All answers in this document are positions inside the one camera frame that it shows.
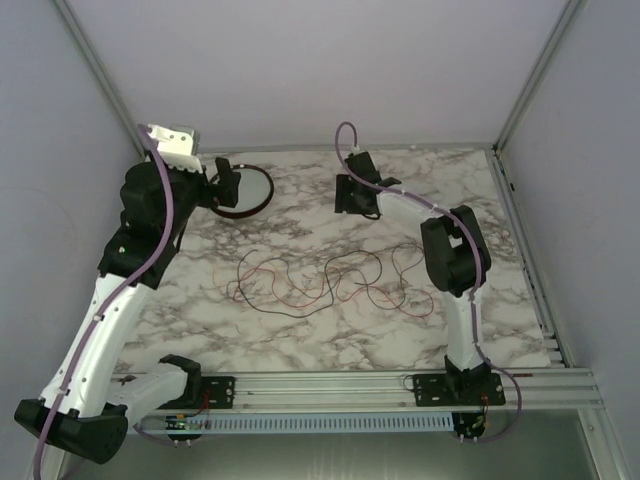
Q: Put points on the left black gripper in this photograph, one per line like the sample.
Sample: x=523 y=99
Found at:
x=226 y=190

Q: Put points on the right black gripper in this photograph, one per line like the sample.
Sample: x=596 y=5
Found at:
x=343 y=202

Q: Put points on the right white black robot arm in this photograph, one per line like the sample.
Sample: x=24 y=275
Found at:
x=456 y=256

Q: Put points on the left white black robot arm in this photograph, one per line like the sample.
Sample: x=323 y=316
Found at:
x=157 y=204

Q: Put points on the round brown-rimmed dish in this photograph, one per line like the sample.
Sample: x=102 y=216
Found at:
x=255 y=191

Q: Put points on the marble pattern table mat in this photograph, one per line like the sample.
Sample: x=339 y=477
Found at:
x=299 y=287

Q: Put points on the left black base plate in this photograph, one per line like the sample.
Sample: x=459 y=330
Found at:
x=215 y=392

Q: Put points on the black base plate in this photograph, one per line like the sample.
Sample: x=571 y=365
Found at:
x=215 y=392
x=431 y=390

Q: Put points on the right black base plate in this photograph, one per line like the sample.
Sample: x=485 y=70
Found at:
x=431 y=390

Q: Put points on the left aluminium corner post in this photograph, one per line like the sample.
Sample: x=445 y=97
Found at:
x=98 y=70

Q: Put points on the aluminium corner post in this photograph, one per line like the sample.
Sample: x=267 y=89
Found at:
x=568 y=15
x=98 y=70

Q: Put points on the slotted grey cable duct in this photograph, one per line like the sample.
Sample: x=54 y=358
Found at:
x=299 y=423

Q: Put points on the aluminium front rail frame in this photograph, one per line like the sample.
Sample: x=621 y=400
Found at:
x=536 y=389

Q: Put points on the right aluminium corner post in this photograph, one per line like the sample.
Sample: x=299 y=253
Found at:
x=568 y=15

